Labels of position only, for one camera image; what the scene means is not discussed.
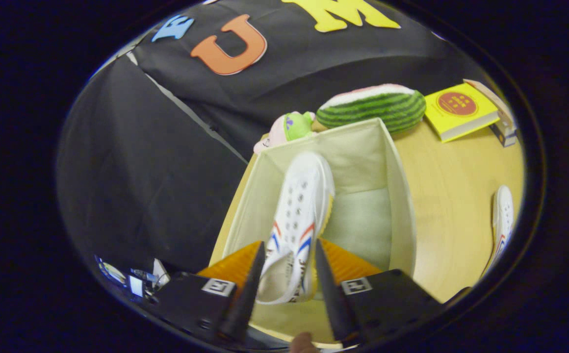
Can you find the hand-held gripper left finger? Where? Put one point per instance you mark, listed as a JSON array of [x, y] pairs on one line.
[[191, 301]]

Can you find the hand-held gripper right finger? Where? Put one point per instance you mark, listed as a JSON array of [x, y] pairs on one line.
[[392, 299]]

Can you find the white striped canvas shoe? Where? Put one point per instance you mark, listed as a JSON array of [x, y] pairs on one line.
[[299, 206], [504, 215]]

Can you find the beige fabric storage box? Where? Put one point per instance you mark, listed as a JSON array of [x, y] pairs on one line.
[[363, 162]]

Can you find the shiny blue white clutter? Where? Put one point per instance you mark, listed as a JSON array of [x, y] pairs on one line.
[[140, 282]]

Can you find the watermelon slice plush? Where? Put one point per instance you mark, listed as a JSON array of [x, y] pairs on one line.
[[377, 110]]

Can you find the yellow book red circle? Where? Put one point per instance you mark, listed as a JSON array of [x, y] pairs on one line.
[[456, 115]]

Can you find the blue white book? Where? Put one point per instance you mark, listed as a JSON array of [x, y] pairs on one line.
[[505, 136]]

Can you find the pink green plush toy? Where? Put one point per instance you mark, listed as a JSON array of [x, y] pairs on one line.
[[289, 128]]

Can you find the tan cover book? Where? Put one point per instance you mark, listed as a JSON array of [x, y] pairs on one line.
[[498, 103]]

